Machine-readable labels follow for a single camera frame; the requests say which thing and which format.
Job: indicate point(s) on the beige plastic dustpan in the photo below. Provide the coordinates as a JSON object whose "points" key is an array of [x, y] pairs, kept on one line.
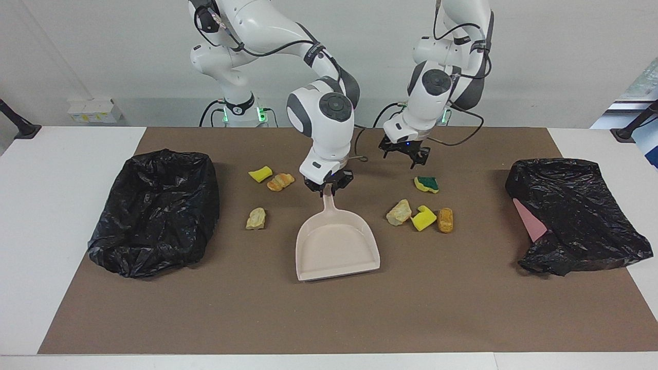
{"points": [[334, 252]]}

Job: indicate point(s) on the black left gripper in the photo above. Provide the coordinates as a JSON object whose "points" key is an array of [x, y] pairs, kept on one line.
{"points": [[406, 146]]}

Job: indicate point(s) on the green and yellow sponge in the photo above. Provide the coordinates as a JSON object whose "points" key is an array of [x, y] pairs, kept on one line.
{"points": [[426, 184]]}

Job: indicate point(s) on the black clamp stand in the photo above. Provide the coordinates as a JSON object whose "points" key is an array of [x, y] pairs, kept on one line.
{"points": [[23, 129], [624, 134]]}

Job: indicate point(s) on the brown bread roll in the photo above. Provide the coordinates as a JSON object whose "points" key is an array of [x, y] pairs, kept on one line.
{"points": [[445, 220]]}

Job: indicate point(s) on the large yellow sponge piece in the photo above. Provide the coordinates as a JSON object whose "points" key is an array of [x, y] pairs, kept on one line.
{"points": [[422, 221]]}

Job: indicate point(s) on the brown table mat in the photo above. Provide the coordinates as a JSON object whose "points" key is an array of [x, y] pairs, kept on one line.
{"points": [[329, 308]]}

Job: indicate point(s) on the small yellow sponge piece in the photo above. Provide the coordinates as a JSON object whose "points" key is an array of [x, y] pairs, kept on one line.
{"points": [[260, 174]]}

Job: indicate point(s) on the pale crusty bread piece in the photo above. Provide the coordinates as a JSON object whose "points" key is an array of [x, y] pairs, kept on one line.
{"points": [[399, 213]]}

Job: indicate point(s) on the orange croissant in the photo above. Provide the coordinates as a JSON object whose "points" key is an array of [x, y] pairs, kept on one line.
{"points": [[280, 182]]}

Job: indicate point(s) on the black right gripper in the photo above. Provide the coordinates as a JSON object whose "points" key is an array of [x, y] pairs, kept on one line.
{"points": [[343, 179]]}

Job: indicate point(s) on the crumpled black trash bag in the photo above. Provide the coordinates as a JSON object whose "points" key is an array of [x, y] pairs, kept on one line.
{"points": [[581, 210]]}

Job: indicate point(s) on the open bin with black bag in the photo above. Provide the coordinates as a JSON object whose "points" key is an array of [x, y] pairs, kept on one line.
{"points": [[154, 216]]}

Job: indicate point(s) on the pink bin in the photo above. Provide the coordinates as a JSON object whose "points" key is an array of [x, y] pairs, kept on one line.
{"points": [[532, 223]]}

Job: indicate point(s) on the white box on table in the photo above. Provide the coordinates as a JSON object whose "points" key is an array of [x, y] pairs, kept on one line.
{"points": [[92, 110]]}

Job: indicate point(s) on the small pale bread chunk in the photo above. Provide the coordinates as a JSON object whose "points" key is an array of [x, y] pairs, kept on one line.
{"points": [[256, 219]]}

